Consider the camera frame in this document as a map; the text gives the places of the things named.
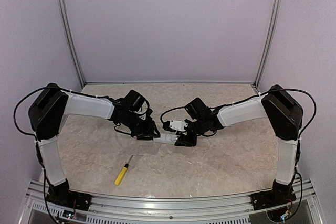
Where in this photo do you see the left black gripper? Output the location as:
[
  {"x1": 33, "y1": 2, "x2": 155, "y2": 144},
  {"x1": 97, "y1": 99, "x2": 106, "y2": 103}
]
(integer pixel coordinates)
[{"x1": 121, "y1": 111, "x2": 161, "y2": 140}]

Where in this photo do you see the white remote control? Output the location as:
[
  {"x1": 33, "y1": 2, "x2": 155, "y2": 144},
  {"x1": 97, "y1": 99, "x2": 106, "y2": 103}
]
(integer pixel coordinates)
[{"x1": 153, "y1": 133, "x2": 180, "y2": 145}]

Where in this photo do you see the yellow handled screwdriver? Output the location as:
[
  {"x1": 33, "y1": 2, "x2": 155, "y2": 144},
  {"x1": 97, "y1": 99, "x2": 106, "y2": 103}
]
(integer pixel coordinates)
[{"x1": 114, "y1": 155, "x2": 133, "y2": 186}]

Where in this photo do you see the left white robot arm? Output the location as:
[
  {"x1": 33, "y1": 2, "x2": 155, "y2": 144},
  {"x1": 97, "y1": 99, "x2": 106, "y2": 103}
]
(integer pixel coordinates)
[{"x1": 28, "y1": 83, "x2": 161, "y2": 206}]

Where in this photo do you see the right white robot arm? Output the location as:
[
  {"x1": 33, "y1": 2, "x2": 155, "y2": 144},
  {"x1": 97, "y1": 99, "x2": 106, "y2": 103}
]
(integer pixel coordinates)
[{"x1": 175, "y1": 85, "x2": 303, "y2": 205}]

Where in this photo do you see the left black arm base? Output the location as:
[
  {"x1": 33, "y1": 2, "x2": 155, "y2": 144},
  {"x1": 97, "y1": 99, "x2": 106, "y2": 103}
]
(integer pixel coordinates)
[{"x1": 46, "y1": 179, "x2": 92, "y2": 211}]

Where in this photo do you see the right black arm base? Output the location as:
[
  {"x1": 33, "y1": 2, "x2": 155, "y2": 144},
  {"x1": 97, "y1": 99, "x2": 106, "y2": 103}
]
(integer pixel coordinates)
[{"x1": 250, "y1": 175, "x2": 297, "y2": 210}]

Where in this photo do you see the front aluminium rail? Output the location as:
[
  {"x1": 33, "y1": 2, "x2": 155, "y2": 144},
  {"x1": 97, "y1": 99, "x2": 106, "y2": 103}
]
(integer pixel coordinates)
[{"x1": 18, "y1": 178, "x2": 323, "y2": 223}]

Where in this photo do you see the left aluminium corner post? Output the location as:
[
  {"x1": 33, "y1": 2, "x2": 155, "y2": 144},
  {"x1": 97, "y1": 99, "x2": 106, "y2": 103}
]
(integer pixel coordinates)
[{"x1": 57, "y1": 0, "x2": 86, "y2": 88}]

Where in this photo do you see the aluminium corner post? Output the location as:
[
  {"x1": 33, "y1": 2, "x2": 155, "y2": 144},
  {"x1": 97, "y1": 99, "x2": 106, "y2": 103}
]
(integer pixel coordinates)
[
  {"x1": 57, "y1": 0, "x2": 86, "y2": 88},
  {"x1": 254, "y1": 0, "x2": 281, "y2": 87}
]

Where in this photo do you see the right aluminium corner post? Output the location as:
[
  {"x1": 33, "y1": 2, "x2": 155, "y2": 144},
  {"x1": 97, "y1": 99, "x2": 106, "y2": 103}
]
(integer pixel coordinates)
[{"x1": 254, "y1": 0, "x2": 281, "y2": 87}]

